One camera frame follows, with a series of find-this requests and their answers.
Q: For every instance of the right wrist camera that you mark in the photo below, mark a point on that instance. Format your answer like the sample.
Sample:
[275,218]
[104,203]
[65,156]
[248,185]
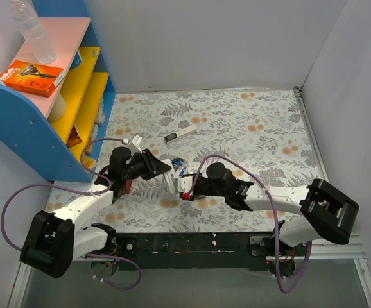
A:
[184,185]

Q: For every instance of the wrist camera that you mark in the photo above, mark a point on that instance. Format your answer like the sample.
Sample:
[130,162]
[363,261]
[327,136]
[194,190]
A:
[184,185]
[135,144]

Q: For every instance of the floral table mat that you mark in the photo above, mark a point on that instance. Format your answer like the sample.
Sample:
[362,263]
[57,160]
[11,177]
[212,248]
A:
[250,132]

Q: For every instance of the blue battery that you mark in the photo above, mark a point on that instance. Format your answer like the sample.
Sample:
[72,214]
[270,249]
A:
[182,171]

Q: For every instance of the orange razor box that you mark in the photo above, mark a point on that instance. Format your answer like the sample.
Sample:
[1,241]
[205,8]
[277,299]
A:
[37,79]

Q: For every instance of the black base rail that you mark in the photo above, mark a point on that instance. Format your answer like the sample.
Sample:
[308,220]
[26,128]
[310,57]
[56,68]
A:
[201,250]

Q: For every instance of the pile of batteries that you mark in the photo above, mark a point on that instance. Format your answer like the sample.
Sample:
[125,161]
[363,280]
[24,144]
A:
[177,163]

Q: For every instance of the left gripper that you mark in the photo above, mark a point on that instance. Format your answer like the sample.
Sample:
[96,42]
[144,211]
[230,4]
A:
[150,163]

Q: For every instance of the white remote control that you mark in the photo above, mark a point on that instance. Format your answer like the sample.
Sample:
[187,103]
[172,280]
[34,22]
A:
[171,178]

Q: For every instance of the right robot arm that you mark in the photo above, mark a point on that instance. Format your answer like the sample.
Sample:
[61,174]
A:
[324,211]

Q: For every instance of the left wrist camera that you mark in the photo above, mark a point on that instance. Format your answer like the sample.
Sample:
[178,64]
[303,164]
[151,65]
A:
[135,144]

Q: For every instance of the blue yellow shelf unit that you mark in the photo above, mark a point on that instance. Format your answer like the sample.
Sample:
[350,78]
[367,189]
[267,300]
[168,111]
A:
[49,133]

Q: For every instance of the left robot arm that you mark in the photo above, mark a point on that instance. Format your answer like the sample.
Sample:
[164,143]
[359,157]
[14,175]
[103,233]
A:
[55,239]

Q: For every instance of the clear plastic bottle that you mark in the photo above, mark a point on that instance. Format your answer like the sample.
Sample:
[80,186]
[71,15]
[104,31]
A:
[33,31]

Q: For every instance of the red box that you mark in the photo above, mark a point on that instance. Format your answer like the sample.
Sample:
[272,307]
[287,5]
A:
[127,187]

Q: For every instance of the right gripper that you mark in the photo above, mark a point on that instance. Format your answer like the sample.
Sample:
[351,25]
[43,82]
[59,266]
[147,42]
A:
[192,188]

